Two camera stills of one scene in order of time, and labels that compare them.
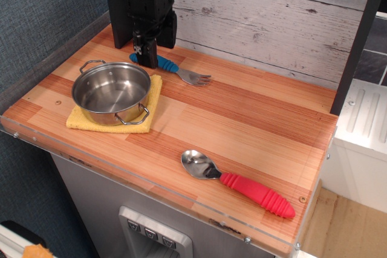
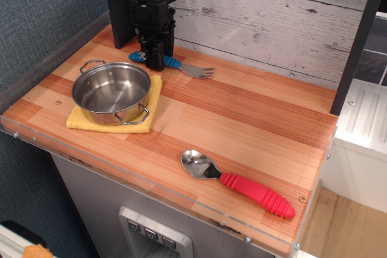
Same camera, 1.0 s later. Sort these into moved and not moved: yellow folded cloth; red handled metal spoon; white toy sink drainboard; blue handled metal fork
Moved: blue handled metal fork
Not moved: yellow folded cloth; white toy sink drainboard; red handled metal spoon
